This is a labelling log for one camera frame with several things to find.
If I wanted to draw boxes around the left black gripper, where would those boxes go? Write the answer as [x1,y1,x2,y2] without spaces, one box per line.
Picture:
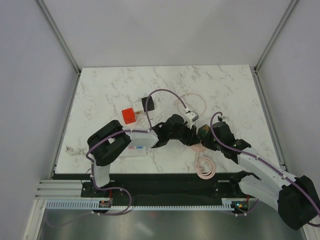
[168,120,200,147]

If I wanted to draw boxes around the green cube plug adapter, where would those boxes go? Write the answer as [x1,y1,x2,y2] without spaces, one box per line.
[197,124,210,140]

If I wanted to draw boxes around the pink round disc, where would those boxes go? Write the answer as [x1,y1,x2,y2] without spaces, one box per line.
[191,143,207,152]

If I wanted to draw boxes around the black cube plug adapter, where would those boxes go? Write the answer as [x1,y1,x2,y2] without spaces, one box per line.
[141,96,155,112]

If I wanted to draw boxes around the white cube plug tiger print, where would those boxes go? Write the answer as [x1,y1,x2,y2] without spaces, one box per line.
[132,101,145,117]

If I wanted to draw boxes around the white power strip coloured sockets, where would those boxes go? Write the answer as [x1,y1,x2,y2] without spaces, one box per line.
[119,146,148,159]

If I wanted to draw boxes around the red cube plug adapter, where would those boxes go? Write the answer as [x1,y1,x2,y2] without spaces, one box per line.
[121,108,136,125]

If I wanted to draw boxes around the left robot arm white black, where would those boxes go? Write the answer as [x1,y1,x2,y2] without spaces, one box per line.
[86,111,200,197]

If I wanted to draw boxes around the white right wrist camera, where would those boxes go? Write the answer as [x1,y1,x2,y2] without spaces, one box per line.
[217,114,229,122]

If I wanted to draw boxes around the thin pink USB cable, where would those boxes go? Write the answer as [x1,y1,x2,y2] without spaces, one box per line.
[173,93,207,118]

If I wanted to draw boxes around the grey slotted cable duct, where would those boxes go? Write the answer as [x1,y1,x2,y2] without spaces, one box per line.
[45,198,240,211]

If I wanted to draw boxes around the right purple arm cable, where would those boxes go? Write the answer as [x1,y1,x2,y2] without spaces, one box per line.
[209,111,320,227]

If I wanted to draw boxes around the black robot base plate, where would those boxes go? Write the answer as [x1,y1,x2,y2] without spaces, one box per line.
[80,169,259,207]

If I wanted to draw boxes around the aluminium rail bar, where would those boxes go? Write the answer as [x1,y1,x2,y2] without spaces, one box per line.
[35,180,82,200]

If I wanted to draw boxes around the right aluminium frame post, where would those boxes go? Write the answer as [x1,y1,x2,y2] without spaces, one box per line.
[252,0,300,74]

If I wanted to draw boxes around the aluminium frame post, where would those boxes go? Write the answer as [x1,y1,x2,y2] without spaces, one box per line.
[252,0,300,74]
[34,0,82,76]

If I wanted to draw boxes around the left aluminium frame post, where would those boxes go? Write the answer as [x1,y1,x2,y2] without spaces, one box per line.
[34,0,82,76]

